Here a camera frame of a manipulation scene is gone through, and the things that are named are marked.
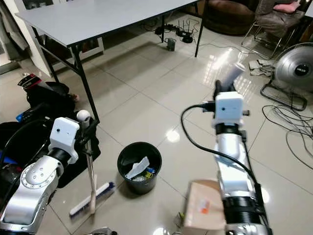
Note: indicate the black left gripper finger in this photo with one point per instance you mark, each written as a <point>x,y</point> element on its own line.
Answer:
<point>94,126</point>

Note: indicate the wooden broom with white knob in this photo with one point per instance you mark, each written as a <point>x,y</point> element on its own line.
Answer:
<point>92,188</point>

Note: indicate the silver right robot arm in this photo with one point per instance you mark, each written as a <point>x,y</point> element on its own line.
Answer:
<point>234,166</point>

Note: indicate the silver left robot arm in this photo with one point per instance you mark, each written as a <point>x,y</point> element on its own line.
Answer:
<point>35,182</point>

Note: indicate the grey floor fan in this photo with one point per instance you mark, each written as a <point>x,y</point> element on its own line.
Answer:
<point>293,68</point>

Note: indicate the white crumpled paper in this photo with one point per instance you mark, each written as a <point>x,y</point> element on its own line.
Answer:
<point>137,167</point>

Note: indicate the black fabric bag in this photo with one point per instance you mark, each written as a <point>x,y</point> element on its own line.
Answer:
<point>39,103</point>

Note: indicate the black router with antennas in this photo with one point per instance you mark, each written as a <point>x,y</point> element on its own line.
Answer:
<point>186,35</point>

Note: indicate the black round waste bin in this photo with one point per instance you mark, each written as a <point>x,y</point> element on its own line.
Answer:
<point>139,185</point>

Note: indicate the brown beanbag seat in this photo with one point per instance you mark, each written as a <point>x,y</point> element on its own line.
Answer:
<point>227,17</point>

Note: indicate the red and black package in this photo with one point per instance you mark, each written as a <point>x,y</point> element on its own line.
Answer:
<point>29,81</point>

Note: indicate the seated person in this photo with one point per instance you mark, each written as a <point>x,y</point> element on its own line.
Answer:
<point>274,22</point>

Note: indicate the grey robot foot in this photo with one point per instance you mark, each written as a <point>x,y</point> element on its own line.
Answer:
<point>103,231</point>

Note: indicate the pink cushion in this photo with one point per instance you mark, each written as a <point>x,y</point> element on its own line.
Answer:
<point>287,7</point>

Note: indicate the grey folding table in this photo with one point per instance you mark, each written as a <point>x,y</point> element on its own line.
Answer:
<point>102,17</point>

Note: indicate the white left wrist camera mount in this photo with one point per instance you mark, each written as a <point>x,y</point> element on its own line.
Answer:
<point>66,137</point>

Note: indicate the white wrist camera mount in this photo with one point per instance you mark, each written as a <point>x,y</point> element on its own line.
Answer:
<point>66,137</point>
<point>230,108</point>

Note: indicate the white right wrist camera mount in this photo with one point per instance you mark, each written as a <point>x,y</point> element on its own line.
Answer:
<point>230,108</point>

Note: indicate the metal frame chair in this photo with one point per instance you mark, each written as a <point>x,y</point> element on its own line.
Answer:
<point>257,41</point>

